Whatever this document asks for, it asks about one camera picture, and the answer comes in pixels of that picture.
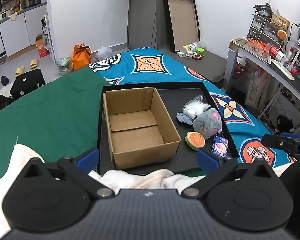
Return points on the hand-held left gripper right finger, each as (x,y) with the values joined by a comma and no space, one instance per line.
(207,158)

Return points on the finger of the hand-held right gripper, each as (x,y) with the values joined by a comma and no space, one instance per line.
(275,141)

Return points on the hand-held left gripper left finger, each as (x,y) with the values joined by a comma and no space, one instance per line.
(90,155)

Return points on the small blue printed box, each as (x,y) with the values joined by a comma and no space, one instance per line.
(220,146)

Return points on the burger plush toy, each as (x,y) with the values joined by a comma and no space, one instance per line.
(195,140)

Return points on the grey plush toy pink ear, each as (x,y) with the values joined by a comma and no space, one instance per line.
(206,125)

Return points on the dark stitched felt pouch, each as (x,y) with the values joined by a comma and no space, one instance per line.
(183,118)

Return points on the clear plastic bag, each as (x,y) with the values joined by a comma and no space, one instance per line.
(196,107)
(103,53)

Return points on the brown cardboard box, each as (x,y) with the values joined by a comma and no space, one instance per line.
(140,135)

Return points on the shallow black tray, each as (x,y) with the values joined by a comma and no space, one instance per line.
(175,100)

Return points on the person's dark clothing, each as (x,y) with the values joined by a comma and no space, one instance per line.
(297,182)

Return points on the green blanket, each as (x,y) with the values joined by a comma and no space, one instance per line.
(52,120)

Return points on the beige hanging clothes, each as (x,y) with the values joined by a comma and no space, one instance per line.
(257,87)

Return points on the red hanging bag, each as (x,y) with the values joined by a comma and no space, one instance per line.
(240,71)

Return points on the white fluffy towel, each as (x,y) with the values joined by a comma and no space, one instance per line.
(10,170)

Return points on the grey desk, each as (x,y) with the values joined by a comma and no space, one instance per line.
(262,55)

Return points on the red can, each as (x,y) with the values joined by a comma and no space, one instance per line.
(275,51)

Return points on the clear bag on floor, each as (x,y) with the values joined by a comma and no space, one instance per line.
(64,65)

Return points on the blue patterned blanket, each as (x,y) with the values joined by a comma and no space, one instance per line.
(165,75)

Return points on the orange bag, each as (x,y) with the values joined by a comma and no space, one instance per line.
(82,58)

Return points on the small red figurines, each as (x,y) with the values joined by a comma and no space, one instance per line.
(198,56)

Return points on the black clothes pile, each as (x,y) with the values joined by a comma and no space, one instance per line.
(0,103)

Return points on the small white figurine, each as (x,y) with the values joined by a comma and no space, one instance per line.
(189,54)

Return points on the yellow slipper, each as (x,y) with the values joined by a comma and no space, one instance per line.
(34,63)
(19,71)

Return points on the white charger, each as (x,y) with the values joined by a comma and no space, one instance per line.
(181,54)

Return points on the green cup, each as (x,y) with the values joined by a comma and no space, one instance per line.
(200,51)

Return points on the grey drawer organizer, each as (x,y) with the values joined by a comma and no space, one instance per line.
(261,28)

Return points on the orange carton box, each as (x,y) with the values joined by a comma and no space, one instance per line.
(41,47)

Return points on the woven basket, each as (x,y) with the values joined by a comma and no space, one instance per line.
(280,21)

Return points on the white rack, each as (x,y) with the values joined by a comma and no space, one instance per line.
(48,37)

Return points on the large black framed board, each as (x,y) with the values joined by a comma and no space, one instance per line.
(181,22)

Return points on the white cabinet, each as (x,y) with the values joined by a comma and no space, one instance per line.
(20,32)

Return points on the grey door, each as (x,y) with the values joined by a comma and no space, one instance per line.
(142,12)

